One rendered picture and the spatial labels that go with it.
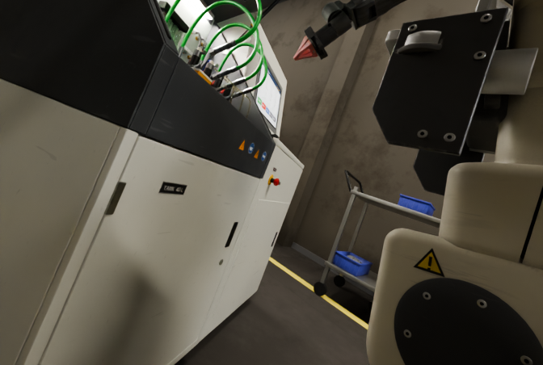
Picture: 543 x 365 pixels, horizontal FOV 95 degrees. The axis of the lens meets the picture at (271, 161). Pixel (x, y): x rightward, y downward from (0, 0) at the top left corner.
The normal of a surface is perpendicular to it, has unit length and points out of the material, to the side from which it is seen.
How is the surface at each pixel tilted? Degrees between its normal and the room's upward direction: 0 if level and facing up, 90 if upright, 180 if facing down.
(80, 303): 90
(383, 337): 90
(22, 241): 90
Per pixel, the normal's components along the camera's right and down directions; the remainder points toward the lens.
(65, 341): 0.89, 0.32
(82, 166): -0.29, -0.18
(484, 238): -0.61, -0.29
